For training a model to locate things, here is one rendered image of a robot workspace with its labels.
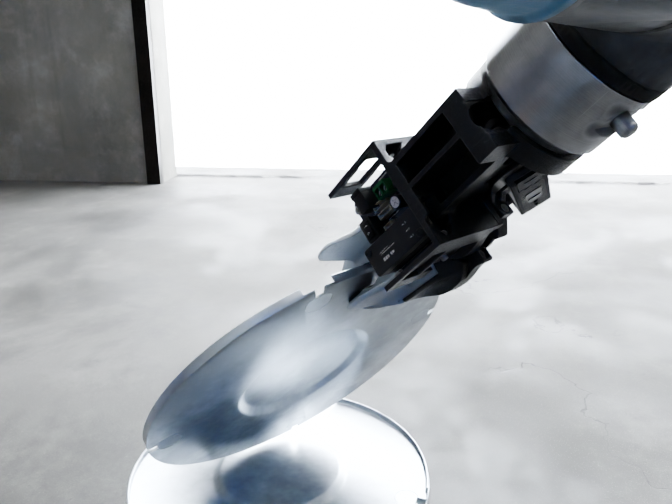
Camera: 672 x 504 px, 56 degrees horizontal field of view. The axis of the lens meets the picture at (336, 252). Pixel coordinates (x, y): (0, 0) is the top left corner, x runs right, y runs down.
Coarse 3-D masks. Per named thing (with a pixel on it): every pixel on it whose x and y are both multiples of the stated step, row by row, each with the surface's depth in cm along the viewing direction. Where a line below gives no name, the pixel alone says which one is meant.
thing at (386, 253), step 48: (480, 96) 31; (384, 144) 35; (432, 144) 34; (480, 144) 30; (528, 144) 31; (336, 192) 38; (384, 192) 36; (432, 192) 35; (480, 192) 37; (384, 240) 36; (432, 240) 33; (480, 240) 39
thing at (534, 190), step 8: (520, 168) 36; (512, 176) 36; (520, 176) 36; (528, 176) 36; (536, 176) 37; (544, 176) 38; (512, 184) 36; (520, 184) 37; (528, 184) 38; (536, 184) 39; (544, 184) 40; (512, 192) 38; (520, 192) 38; (528, 192) 40; (536, 192) 41; (544, 192) 42; (512, 200) 44; (520, 200) 41; (528, 200) 42; (536, 200) 43; (544, 200) 45; (520, 208) 43; (528, 208) 44
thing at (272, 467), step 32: (320, 416) 72; (352, 416) 72; (384, 416) 71; (256, 448) 65; (288, 448) 65; (320, 448) 65; (352, 448) 66; (384, 448) 66; (416, 448) 66; (160, 480) 61; (192, 480) 61; (224, 480) 61; (256, 480) 61; (288, 480) 61; (320, 480) 61; (352, 480) 61; (384, 480) 61; (416, 480) 61
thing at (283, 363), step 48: (336, 288) 45; (240, 336) 43; (288, 336) 48; (336, 336) 55; (384, 336) 60; (192, 384) 45; (240, 384) 50; (288, 384) 58; (336, 384) 64; (144, 432) 49; (192, 432) 53; (240, 432) 59
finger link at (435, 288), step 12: (480, 252) 40; (444, 264) 41; (456, 264) 40; (468, 264) 40; (480, 264) 40; (444, 276) 41; (456, 276) 41; (468, 276) 41; (420, 288) 43; (432, 288) 43; (444, 288) 42; (456, 288) 42; (408, 300) 44
